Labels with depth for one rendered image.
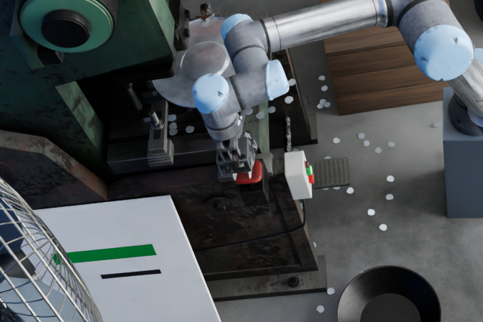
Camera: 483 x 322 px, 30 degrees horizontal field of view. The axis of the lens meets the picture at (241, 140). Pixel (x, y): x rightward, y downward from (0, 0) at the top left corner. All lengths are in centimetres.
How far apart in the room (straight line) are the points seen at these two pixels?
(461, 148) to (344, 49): 54
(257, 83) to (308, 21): 20
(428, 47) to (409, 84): 110
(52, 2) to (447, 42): 79
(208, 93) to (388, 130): 132
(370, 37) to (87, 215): 104
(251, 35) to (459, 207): 112
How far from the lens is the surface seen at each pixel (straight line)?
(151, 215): 241
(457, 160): 256
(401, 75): 294
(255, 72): 184
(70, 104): 220
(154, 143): 225
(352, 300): 272
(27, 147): 224
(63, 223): 249
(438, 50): 189
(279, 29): 192
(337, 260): 282
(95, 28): 176
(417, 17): 193
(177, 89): 229
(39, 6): 173
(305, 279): 278
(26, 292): 148
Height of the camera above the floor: 254
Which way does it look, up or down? 55 degrees down
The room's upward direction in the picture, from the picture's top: 22 degrees counter-clockwise
